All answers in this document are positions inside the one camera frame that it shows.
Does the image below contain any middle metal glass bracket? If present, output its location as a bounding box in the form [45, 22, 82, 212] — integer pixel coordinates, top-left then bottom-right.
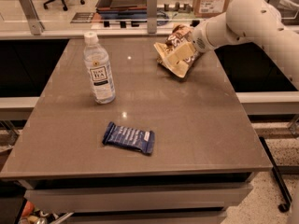
[147, 0, 157, 34]

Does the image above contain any black floor bar with wheel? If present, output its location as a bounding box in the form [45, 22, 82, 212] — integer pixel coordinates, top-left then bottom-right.
[260, 137, 292, 213]

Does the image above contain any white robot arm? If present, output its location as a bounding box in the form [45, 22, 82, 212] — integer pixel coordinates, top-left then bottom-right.
[187, 0, 299, 224]

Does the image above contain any left metal glass bracket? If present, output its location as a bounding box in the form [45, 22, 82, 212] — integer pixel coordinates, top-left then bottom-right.
[19, 0, 44, 35]

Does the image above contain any blue snack bar wrapper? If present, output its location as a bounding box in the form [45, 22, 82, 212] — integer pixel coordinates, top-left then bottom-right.
[102, 122, 155, 155]

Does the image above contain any grey table drawer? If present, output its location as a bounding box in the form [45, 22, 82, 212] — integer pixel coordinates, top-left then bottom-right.
[25, 183, 252, 213]

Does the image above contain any brown chip bag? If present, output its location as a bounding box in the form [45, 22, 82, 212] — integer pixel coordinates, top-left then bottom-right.
[154, 24, 201, 78]

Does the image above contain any clear tea water bottle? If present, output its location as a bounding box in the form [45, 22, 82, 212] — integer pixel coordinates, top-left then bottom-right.
[83, 32, 116, 105]

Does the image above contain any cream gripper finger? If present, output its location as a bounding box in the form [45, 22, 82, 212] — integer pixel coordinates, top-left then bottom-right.
[164, 42, 196, 64]

